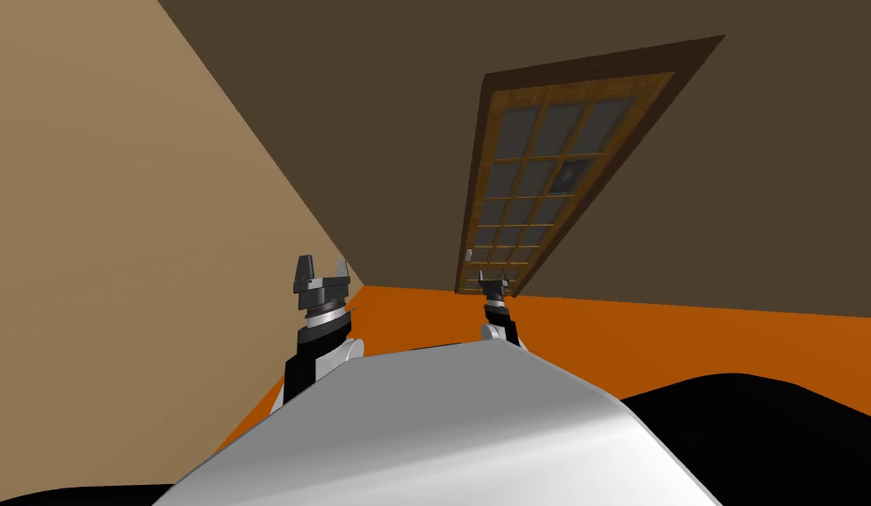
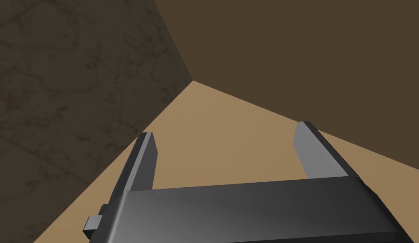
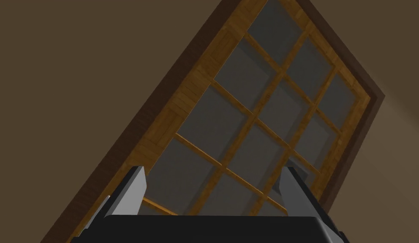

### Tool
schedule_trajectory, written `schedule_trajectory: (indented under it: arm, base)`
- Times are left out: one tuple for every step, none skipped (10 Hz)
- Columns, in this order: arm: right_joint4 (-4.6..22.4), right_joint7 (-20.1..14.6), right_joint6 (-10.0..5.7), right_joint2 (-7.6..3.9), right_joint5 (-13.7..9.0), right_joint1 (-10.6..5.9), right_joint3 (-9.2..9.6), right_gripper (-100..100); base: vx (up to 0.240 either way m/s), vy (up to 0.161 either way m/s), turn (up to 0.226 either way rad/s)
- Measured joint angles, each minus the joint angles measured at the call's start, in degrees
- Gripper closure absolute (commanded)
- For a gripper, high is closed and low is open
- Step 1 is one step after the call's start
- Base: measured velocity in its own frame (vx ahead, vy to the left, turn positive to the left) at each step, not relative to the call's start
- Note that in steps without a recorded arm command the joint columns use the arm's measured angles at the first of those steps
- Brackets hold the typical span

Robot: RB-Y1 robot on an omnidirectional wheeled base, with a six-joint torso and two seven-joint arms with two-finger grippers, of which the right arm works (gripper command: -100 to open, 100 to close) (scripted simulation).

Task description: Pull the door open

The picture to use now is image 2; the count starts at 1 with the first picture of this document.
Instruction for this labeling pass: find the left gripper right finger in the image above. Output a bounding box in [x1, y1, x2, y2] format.
[293, 121, 365, 185]

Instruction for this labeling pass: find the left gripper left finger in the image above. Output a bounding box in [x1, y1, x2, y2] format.
[109, 131, 158, 205]

